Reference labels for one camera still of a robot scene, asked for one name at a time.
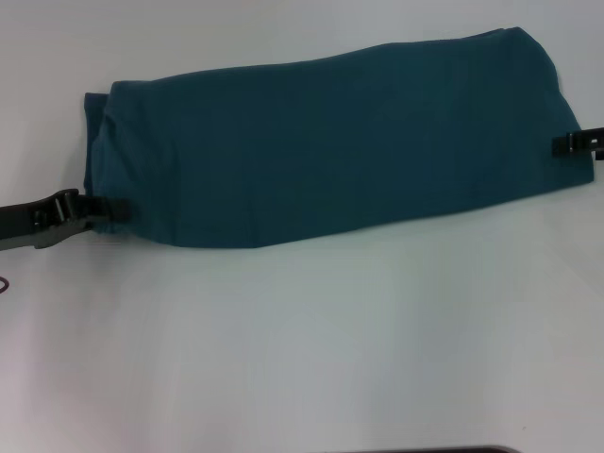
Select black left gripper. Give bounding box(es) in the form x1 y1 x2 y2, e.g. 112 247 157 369
0 188 131 253

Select teal t-shirt with FREE print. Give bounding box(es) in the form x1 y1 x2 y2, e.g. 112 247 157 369
82 26 595 251

